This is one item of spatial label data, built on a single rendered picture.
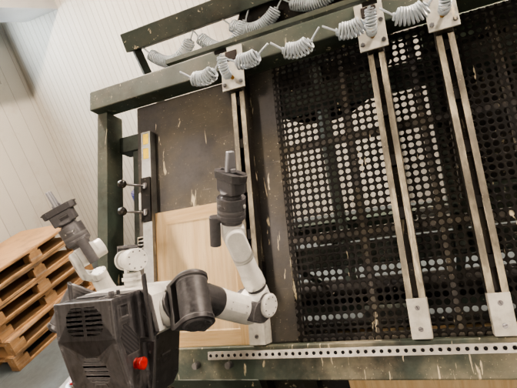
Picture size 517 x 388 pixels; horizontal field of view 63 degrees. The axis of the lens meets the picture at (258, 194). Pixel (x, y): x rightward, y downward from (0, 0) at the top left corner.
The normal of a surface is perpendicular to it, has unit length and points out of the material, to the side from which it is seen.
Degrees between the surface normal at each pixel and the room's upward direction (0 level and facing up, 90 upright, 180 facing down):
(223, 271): 57
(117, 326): 90
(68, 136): 90
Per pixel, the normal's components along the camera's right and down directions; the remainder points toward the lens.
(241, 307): 0.77, -0.03
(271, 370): -0.39, -0.18
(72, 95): -0.27, 0.37
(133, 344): 0.92, -0.17
